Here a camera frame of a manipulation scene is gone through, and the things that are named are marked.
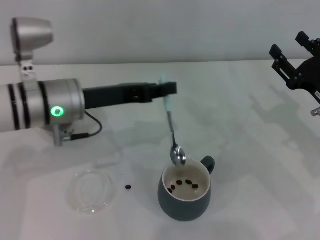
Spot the dark green ceramic mug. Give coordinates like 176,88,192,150
157,155,216,222

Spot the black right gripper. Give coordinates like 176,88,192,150
268,31,320,103

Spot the silver conical housing on bracket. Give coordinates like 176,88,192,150
10,17,55,84

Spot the black cable with plug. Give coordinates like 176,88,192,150
71,111,104,141

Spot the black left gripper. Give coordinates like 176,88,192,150
82,81,179,110

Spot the empty clear glass saucer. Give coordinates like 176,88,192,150
67,168,117,216

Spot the blue handled metal spoon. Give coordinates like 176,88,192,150
159,73,188,168

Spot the silver camera mount bracket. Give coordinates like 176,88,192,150
53,123,76,147

